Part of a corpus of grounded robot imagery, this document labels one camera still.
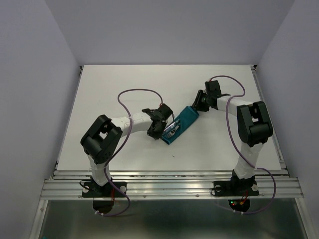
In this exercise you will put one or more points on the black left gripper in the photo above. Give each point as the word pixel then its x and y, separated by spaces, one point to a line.
pixel 156 136

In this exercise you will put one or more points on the aluminium frame rail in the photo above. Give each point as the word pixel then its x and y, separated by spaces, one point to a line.
pixel 160 185

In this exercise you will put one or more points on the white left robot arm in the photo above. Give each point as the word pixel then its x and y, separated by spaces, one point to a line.
pixel 101 139

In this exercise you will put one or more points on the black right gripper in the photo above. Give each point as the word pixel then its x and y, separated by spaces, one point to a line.
pixel 196 103

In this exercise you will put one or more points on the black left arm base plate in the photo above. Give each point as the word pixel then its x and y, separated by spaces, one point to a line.
pixel 92 190

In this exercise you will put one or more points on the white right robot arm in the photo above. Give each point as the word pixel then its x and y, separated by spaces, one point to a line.
pixel 254 126

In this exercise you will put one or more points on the teal cloth napkin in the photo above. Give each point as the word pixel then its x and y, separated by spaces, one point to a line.
pixel 187 117

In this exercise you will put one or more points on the teal handled fork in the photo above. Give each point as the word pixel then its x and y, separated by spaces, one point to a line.
pixel 170 132

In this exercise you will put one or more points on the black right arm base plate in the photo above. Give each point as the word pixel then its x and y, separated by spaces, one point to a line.
pixel 229 189

